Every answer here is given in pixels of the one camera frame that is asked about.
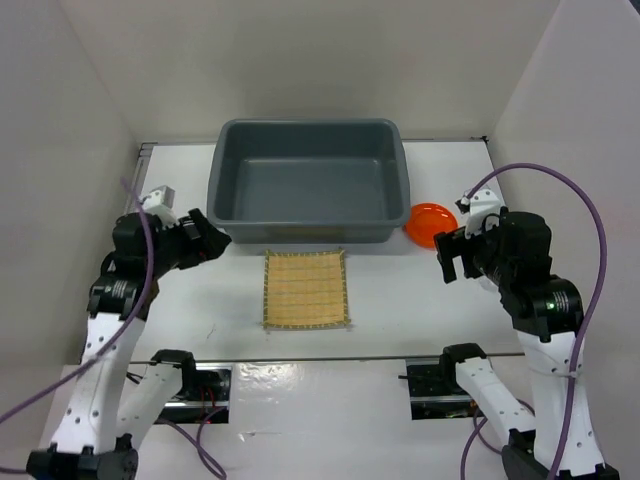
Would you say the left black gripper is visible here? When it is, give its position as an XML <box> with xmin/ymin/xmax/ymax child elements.
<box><xmin>148</xmin><ymin>208</ymin><xmax>232</xmax><ymax>276</ymax></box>

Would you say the orange plastic plate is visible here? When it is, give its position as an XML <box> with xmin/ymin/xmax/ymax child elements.
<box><xmin>403</xmin><ymin>203</ymin><xmax>458</xmax><ymax>249</ymax></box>

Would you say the woven bamboo mat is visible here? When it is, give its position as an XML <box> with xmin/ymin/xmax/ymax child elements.
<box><xmin>263</xmin><ymin>249</ymin><xmax>350</xmax><ymax>330</ymax></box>

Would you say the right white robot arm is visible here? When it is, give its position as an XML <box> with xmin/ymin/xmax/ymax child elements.
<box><xmin>434</xmin><ymin>208</ymin><xmax>620</xmax><ymax>479</ymax></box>

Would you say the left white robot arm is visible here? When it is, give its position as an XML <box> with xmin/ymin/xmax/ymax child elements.
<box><xmin>26</xmin><ymin>209</ymin><xmax>231</xmax><ymax>479</ymax></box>

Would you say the grey plastic bin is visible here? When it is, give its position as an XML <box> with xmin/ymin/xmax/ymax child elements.
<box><xmin>206</xmin><ymin>119</ymin><xmax>411</xmax><ymax>245</ymax></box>

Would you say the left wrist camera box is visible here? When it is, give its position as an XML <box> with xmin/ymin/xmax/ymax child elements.
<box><xmin>141</xmin><ymin>185</ymin><xmax>177</xmax><ymax>225</ymax></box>

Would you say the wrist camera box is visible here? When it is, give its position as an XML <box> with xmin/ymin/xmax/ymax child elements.
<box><xmin>456</xmin><ymin>188</ymin><xmax>504</xmax><ymax>239</ymax></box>
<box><xmin>141</xmin><ymin>185</ymin><xmax>177</xmax><ymax>225</ymax></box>

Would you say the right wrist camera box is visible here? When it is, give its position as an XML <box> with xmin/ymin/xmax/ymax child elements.
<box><xmin>456</xmin><ymin>188</ymin><xmax>504</xmax><ymax>239</ymax></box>

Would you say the aluminium table edge rail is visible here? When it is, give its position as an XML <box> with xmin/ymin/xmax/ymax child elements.
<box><xmin>130</xmin><ymin>142</ymin><xmax>157</xmax><ymax>198</ymax></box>

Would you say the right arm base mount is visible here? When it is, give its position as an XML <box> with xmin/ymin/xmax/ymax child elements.
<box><xmin>398</xmin><ymin>358</ymin><xmax>476</xmax><ymax>421</ymax></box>

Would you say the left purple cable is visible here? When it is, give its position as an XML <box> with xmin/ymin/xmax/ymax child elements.
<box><xmin>0</xmin><ymin>177</ymin><xmax>227</xmax><ymax>480</ymax></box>

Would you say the purple cable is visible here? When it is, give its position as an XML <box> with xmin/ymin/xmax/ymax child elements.
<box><xmin>0</xmin><ymin>177</ymin><xmax>227</xmax><ymax>480</ymax></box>
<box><xmin>458</xmin><ymin>162</ymin><xmax>610</xmax><ymax>480</ymax></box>

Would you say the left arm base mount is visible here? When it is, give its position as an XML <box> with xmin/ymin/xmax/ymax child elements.
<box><xmin>124</xmin><ymin>364</ymin><xmax>234</xmax><ymax>425</ymax></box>

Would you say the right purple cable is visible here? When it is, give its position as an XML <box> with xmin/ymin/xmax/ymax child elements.
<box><xmin>458</xmin><ymin>162</ymin><xmax>610</xmax><ymax>480</ymax></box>

